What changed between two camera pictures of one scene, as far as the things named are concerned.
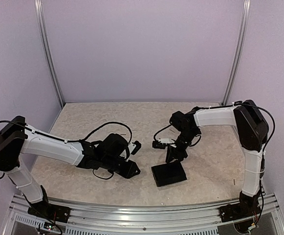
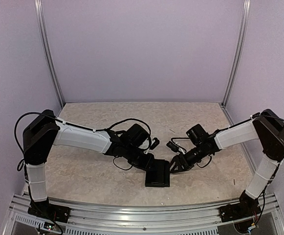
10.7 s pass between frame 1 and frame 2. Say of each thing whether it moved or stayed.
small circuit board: stayed
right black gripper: moved
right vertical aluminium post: stayed
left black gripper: moved
